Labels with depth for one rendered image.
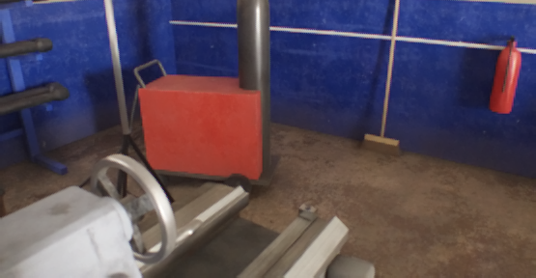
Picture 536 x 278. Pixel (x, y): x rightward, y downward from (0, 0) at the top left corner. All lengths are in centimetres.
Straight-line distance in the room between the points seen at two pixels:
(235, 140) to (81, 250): 212
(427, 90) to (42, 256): 327
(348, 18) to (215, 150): 173
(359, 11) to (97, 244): 324
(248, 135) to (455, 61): 180
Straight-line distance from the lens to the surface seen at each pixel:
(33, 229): 67
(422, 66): 354
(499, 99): 333
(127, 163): 72
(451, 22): 345
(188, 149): 285
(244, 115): 261
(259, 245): 126
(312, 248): 105
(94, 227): 66
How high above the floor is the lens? 150
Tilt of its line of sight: 21 degrees down
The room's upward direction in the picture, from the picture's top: 1 degrees counter-clockwise
